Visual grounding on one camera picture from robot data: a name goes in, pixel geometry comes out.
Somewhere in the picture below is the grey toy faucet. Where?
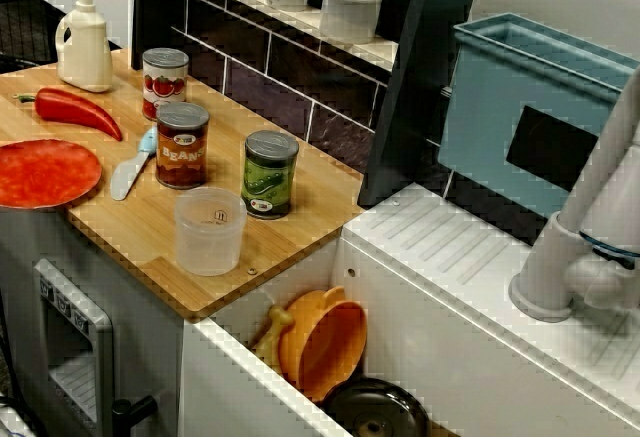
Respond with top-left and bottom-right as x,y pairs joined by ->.
508,62 -> 640,324

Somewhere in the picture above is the beans label tin can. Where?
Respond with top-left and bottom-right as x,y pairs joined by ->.
155,101 -> 211,190

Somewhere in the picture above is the black tiled shelf unit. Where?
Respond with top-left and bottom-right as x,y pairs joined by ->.
129,0 -> 485,209

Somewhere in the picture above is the green peas label can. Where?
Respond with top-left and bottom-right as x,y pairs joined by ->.
240,130 -> 301,221

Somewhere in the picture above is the white plastic detergent bottle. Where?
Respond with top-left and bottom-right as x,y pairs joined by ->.
54,0 -> 114,94

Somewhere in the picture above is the tomato label tin can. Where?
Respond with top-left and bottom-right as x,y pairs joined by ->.
141,47 -> 191,122

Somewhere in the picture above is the white sink basin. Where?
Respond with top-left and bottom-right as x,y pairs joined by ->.
182,182 -> 640,437

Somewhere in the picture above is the red toy chili pepper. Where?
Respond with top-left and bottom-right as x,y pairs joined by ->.
13,86 -> 124,143

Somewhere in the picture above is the red round plate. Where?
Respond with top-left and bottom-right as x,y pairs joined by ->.
0,138 -> 104,210

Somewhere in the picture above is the orange plastic bowl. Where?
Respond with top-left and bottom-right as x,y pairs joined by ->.
277,285 -> 369,406

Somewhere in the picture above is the toy knife blue handle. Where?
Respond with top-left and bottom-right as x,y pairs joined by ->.
109,126 -> 159,202

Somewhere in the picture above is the black round pot lid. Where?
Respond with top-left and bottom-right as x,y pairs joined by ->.
321,377 -> 432,437

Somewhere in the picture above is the black cabinet handle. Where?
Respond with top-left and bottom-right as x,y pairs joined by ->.
110,394 -> 159,436

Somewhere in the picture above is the grey appliance front panel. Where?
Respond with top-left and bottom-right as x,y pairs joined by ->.
31,256 -> 117,437

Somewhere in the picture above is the medium clear jar white lid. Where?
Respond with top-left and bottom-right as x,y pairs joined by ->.
319,0 -> 391,45

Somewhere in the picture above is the blue plastic bin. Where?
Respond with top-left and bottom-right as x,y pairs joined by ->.
436,12 -> 640,247

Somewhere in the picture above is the clear lidless plastic cup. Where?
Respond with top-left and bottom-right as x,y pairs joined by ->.
173,186 -> 249,278

